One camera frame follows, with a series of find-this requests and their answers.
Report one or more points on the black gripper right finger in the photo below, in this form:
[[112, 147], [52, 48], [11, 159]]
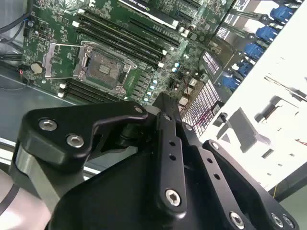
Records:
[[216, 172]]

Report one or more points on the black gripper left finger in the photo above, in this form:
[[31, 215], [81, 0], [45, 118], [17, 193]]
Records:
[[60, 129]]

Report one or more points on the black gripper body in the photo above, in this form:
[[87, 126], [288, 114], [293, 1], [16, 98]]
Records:
[[120, 203]]

